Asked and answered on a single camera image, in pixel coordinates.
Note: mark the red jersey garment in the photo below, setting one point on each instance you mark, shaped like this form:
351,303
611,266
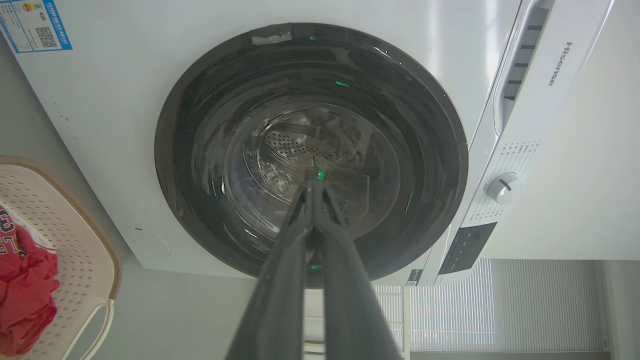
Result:
25,295

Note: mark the blue energy label sticker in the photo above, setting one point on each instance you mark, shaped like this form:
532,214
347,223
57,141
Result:
35,24

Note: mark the dark round washing machine door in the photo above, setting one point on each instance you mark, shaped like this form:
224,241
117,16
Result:
350,115

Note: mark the white window blinds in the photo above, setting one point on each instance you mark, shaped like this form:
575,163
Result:
500,305

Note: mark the white washing machine dial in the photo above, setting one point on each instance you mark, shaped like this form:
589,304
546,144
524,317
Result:
505,188

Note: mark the white Hisense washing machine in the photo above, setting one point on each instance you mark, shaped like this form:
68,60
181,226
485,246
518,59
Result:
525,150

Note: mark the cream perforated laundry basket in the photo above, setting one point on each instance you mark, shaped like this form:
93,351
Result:
75,260

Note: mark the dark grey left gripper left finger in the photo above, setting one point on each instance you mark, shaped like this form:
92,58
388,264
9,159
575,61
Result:
280,290

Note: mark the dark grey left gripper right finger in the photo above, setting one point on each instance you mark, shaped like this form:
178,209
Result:
350,295

